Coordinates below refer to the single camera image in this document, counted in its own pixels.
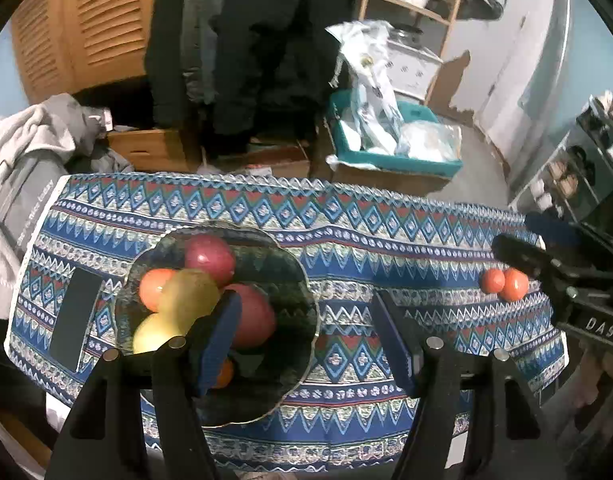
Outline brown cardboard box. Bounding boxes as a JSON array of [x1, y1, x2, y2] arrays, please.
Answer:
[[106, 127, 197, 173]]

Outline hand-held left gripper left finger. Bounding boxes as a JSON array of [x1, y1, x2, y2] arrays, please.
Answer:
[[45, 290, 243, 480]]

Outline small orange tangerine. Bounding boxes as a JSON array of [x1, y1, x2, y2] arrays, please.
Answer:
[[209, 357, 236, 390], [479, 267, 507, 295], [501, 268, 529, 302]]

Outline metal shoe rack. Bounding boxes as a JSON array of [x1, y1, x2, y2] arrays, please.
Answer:
[[509, 92, 613, 226]]

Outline grey bag with white print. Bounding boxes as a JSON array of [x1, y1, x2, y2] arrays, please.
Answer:
[[0, 150, 70, 251]]

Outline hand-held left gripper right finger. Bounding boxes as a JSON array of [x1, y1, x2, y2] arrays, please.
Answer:
[[373, 290, 567, 480]]

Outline flat cardboard box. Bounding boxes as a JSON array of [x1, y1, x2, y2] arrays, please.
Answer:
[[201, 142, 312, 178]]

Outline wooden louvred cabinet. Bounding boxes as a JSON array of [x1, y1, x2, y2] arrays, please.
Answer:
[[9, 0, 167, 106]]

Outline small dark red apple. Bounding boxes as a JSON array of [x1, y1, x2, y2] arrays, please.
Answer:
[[184, 234, 237, 288]]

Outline orange persimmon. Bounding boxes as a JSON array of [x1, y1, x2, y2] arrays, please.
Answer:
[[139, 268, 180, 313]]

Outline blue patterned tablecloth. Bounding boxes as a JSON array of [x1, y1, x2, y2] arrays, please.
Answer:
[[4, 172, 569, 466]]

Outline black hanging jacket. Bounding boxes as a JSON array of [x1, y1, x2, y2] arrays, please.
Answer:
[[144, 0, 217, 131]]

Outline yellow-green apple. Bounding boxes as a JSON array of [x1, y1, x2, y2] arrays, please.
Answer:
[[132, 312, 187, 356]]

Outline white printed storage box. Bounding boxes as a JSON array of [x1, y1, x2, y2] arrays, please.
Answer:
[[386, 40, 444, 96]]

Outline clear plastic bag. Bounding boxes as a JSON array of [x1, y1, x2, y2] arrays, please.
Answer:
[[396, 120, 462, 161]]

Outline scalloped glass plate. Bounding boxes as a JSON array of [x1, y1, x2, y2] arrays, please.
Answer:
[[114, 220, 321, 428]]

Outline grey hanging jacket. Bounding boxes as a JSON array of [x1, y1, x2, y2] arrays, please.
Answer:
[[181, 0, 227, 106]]

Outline white printed plastic bag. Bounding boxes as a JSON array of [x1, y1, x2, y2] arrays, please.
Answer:
[[326, 20, 402, 156]]

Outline large red apple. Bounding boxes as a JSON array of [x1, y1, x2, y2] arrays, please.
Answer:
[[225, 283, 278, 351]]

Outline teal plastic basket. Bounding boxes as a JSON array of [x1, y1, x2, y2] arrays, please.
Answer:
[[327, 91, 463, 178]]

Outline wooden shelf rack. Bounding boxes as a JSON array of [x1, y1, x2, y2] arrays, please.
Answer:
[[356, 0, 469, 111]]

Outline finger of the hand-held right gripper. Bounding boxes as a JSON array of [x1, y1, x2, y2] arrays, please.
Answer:
[[491, 234, 577, 293], [525, 211, 583, 249]]

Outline black smartphone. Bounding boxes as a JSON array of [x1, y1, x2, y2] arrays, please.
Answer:
[[49, 267, 104, 373]]

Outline dark green hanging coat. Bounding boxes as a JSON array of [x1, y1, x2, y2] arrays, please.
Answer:
[[211, 0, 357, 151]]

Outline light grey hoodie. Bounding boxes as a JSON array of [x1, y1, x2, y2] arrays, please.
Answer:
[[0, 92, 112, 321]]

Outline large yellow pear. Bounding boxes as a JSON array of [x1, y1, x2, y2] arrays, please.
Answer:
[[157, 268, 222, 341]]

